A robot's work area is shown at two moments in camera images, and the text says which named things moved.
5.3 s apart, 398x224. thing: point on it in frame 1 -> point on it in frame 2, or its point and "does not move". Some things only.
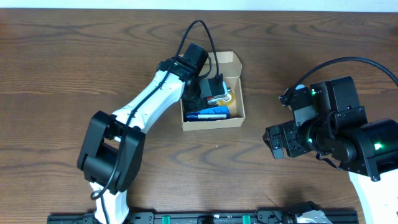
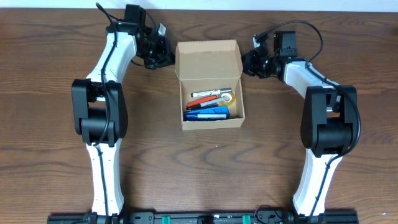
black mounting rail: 262,216 does not move
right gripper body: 286,139 -> 252,64
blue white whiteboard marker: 207,116 does not move
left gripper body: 195,103 -> 162,54
